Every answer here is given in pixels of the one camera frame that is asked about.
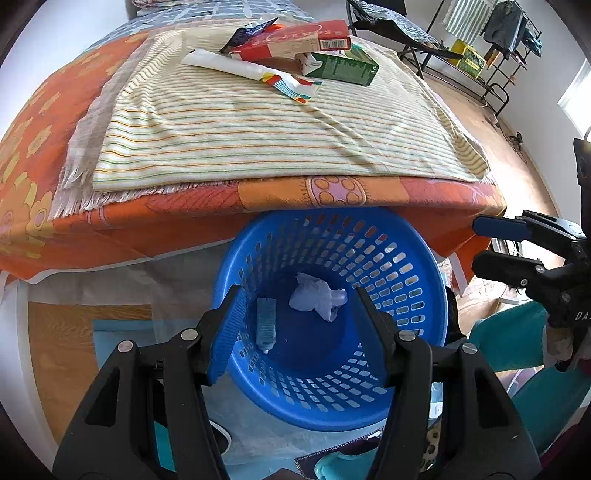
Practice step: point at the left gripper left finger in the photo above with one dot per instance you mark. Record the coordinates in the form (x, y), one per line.
(144, 415)

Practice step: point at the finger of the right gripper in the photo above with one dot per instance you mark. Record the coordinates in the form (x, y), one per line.
(526, 274)
(501, 228)

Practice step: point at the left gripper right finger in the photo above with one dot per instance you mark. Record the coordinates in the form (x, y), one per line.
(482, 435)

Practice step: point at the teal floral paper packet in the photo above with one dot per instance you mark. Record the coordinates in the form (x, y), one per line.
(265, 324)

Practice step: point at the white tissue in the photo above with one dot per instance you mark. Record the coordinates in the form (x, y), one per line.
(313, 294)

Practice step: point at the green carton box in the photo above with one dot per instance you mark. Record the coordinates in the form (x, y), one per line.
(353, 66)

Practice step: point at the white colourful paper wrapper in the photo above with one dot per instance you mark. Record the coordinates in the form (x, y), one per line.
(298, 89)

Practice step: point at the red cardboard box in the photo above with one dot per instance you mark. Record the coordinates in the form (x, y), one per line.
(287, 42)

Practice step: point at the blue white snack wrapper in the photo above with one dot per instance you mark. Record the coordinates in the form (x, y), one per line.
(245, 33)

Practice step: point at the blue plastic laundry basket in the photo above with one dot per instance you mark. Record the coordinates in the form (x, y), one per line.
(298, 355)

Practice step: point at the orange floral blanket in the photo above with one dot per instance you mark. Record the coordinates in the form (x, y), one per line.
(125, 154)

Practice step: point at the yellow crate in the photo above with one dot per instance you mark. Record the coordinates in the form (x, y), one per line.
(471, 62)

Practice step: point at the dark hanging jacket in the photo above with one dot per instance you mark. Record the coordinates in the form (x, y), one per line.
(504, 26)

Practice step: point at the green striped hanging towel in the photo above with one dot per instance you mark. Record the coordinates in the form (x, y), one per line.
(466, 19)

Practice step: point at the checked cushion on chair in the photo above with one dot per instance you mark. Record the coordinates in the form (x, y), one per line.
(389, 19)

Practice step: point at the black folding chair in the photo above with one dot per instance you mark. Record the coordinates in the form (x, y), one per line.
(421, 55)

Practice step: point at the striped yellow towel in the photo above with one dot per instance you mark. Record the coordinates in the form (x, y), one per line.
(286, 124)

